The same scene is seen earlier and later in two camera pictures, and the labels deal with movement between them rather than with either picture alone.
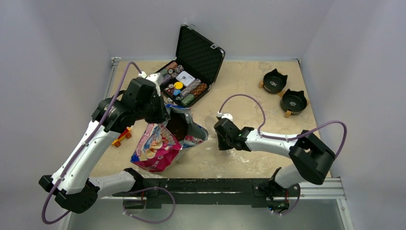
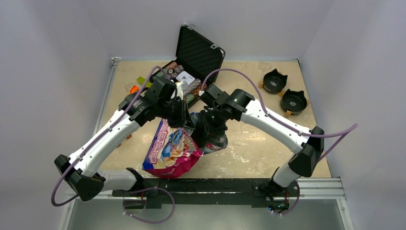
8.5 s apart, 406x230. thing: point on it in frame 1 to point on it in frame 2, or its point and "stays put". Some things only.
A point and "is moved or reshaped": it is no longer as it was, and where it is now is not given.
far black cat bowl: [274, 82] stays put
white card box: [185, 78] stays put
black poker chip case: [191, 74] stays put
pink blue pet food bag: [159, 144] is moved or reshaped
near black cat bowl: [294, 101] stays put
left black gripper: [163, 114] to [184, 120]
